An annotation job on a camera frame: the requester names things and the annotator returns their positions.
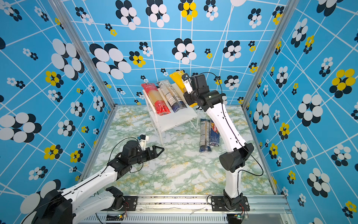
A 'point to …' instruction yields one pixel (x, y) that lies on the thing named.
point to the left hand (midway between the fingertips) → (161, 150)
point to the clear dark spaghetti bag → (205, 135)
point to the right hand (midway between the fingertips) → (191, 92)
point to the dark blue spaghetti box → (215, 136)
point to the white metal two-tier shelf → (168, 106)
